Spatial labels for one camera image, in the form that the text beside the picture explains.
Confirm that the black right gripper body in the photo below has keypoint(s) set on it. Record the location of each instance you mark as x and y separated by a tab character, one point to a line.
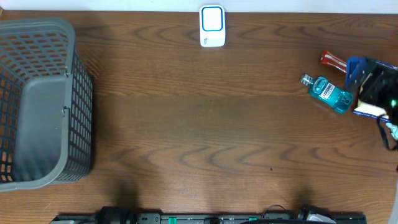
384	89

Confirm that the red snack stick packet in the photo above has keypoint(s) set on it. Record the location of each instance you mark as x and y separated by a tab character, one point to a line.
333	61

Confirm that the teal mouthwash bottle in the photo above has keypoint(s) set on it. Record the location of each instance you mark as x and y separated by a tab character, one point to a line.
323	90

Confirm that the small teal wipes packet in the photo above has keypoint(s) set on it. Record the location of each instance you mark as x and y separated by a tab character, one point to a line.
394	130

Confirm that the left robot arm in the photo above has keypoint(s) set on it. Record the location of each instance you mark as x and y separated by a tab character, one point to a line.
115	215

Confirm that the white barcode scanner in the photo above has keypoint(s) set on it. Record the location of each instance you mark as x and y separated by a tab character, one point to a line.
212	26

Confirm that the grey plastic mesh basket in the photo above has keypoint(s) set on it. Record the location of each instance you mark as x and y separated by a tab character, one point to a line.
46	105

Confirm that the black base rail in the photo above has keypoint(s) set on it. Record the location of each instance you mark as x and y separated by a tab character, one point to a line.
155	218

